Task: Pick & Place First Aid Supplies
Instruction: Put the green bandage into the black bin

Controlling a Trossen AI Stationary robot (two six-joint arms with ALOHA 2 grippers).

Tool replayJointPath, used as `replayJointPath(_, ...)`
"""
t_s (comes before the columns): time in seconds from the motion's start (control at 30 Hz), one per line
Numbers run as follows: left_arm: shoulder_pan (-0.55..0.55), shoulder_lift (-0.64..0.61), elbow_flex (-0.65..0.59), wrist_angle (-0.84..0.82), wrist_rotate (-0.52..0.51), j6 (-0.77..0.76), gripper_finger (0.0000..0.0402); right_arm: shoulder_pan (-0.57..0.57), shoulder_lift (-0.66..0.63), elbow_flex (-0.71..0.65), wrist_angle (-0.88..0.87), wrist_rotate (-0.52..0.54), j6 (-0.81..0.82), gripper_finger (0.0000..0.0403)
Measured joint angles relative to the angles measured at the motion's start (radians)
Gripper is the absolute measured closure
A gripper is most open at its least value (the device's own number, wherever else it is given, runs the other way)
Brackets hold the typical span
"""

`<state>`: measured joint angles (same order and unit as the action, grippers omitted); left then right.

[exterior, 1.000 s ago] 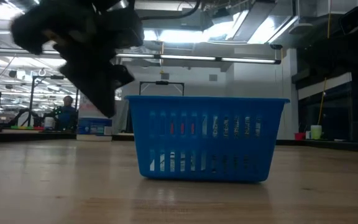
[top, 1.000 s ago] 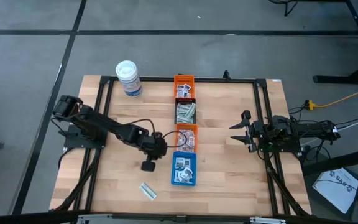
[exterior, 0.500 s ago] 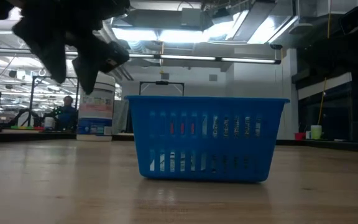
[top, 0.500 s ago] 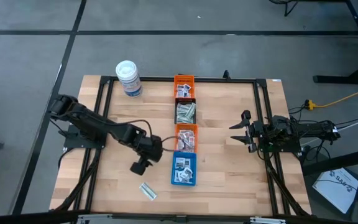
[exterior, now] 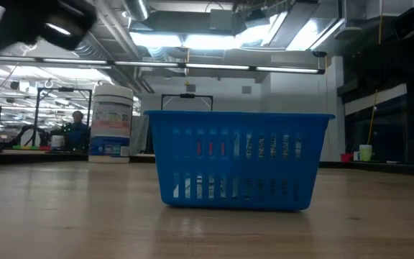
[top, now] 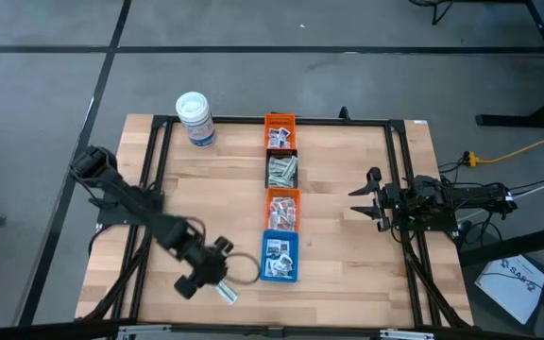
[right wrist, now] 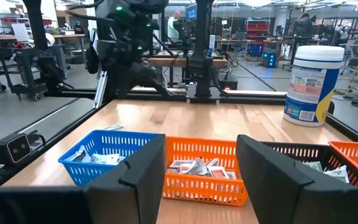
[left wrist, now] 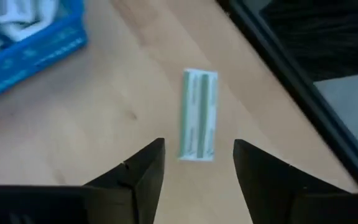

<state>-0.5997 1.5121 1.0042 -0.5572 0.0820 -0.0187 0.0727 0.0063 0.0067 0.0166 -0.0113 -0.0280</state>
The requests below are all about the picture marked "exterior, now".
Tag small white container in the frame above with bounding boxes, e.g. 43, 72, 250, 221
50, 134, 66, 150

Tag person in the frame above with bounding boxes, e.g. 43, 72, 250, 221
65, 110, 91, 151

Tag colourful blocks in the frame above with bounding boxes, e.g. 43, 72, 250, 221
10, 145, 52, 152

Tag overhead light bar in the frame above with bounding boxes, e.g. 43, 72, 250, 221
0, 53, 326, 75

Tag white wipes canister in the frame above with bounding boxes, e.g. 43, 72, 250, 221
88, 83, 135, 165

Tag grey cloth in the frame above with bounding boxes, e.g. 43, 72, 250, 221
130, 115, 151, 156

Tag grey ceiling box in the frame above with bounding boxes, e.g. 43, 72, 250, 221
209, 9, 244, 32

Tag orange plastic basket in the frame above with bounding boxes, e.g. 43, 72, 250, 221
195, 140, 227, 157

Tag blue plastic basket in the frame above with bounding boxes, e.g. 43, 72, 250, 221
143, 109, 336, 212

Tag green cup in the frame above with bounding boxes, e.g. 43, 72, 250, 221
358, 144, 374, 163

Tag tall black workstation frame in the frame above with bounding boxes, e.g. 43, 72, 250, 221
33, 86, 93, 147

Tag black aluminium frame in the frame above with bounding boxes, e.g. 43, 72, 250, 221
0, 150, 414, 178

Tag low black workstation frame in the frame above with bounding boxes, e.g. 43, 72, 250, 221
160, 93, 215, 112

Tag yellow cable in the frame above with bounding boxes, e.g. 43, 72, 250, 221
367, 0, 385, 145

